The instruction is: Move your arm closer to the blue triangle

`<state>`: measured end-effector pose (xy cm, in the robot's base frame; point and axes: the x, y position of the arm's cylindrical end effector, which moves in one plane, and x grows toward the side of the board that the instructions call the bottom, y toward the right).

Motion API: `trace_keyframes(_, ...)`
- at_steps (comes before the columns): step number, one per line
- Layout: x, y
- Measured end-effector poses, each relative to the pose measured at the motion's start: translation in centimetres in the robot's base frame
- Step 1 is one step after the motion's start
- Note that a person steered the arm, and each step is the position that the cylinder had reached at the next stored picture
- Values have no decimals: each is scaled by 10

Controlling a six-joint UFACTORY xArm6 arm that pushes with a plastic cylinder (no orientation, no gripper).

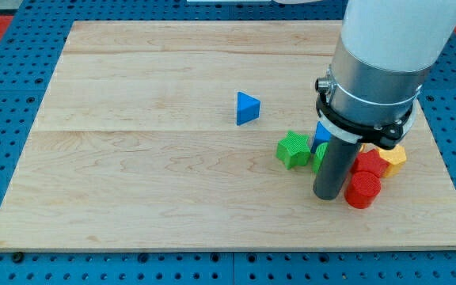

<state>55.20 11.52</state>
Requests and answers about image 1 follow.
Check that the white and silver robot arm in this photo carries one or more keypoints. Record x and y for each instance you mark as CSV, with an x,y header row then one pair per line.
x,y
383,56

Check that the blue triangle block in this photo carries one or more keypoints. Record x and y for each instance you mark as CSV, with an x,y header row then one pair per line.
x,y
248,108

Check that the green star block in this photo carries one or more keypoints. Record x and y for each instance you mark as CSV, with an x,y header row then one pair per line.
x,y
293,150

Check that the wooden board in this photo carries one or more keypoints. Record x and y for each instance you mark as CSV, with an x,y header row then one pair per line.
x,y
135,148

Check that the green cylinder block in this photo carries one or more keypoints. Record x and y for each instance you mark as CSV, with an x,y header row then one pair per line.
x,y
319,156

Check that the blue cube block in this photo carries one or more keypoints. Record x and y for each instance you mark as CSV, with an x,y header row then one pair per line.
x,y
321,135

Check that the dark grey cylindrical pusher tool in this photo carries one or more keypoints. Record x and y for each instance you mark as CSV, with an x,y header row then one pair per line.
x,y
338,160

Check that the red cylinder block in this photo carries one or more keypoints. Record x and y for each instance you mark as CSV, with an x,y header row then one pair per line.
x,y
362,189

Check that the red star block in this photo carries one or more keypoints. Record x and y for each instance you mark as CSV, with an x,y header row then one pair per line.
x,y
370,162

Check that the yellow hexagon block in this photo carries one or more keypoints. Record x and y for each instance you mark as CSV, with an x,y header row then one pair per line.
x,y
396,158

